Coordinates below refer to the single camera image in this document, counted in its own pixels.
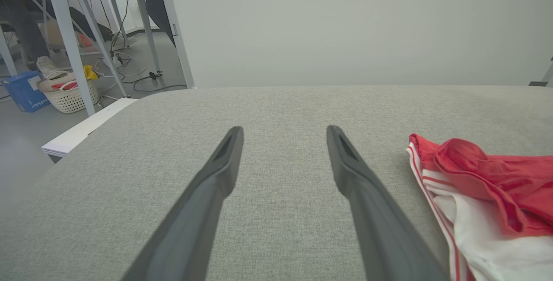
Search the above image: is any red and white garment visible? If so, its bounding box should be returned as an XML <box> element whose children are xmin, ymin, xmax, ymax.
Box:
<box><xmin>406</xmin><ymin>133</ymin><xmax>553</xmax><ymax>281</ymax></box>

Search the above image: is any white flat board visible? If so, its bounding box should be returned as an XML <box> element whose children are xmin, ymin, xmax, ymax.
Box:
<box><xmin>42</xmin><ymin>98</ymin><xmax>139</xmax><ymax>158</ymax></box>

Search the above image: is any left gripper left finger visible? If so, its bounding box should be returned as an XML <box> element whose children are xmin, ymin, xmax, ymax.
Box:
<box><xmin>121</xmin><ymin>126</ymin><xmax>245</xmax><ymax>281</ymax></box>

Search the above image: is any tan cardboard box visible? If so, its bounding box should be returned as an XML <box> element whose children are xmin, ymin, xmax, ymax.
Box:
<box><xmin>43</xmin><ymin>20</ymin><xmax>65</xmax><ymax>49</ymax></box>

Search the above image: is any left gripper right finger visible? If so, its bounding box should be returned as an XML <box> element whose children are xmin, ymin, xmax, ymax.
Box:
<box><xmin>326</xmin><ymin>125</ymin><xmax>450</xmax><ymax>281</ymax></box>

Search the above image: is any cream plastic laundry basket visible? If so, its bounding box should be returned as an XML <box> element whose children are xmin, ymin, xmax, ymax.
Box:
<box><xmin>37</xmin><ymin>70</ymin><xmax>100</xmax><ymax>114</ymax></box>

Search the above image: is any white metal table frame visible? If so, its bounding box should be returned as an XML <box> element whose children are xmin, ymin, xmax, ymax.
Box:
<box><xmin>0</xmin><ymin>0</ymin><xmax>162</xmax><ymax>117</ymax></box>

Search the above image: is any blue cardboard box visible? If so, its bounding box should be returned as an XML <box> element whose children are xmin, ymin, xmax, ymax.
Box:
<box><xmin>1</xmin><ymin>71</ymin><xmax>51</xmax><ymax>113</ymax></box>

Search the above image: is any black floor cable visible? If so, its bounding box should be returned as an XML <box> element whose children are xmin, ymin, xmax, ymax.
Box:
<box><xmin>122</xmin><ymin>70</ymin><xmax>187</xmax><ymax>95</ymax></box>

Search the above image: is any person in dark trousers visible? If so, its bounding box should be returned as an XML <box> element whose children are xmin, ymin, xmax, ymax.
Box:
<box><xmin>0</xmin><ymin>0</ymin><xmax>114</xmax><ymax>70</ymax></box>

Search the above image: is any grey metal stand leg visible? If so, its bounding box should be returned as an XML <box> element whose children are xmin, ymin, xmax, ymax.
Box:
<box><xmin>528</xmin><ymin>57</ymin><xmax>553</xmax><ymax>87</ymax></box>

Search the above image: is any white floor cable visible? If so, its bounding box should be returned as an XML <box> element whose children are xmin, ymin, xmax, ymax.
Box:
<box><xmin>93</xmin><ymin>57</ymin><xmax>148</xmax><ymax>100</ymax></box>

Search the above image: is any white shoe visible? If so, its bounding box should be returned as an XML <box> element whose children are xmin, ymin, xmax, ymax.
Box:
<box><xmin>36</xmin><ymin>56</ymin><xmax>59</xmax><ymax>76</ymax></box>

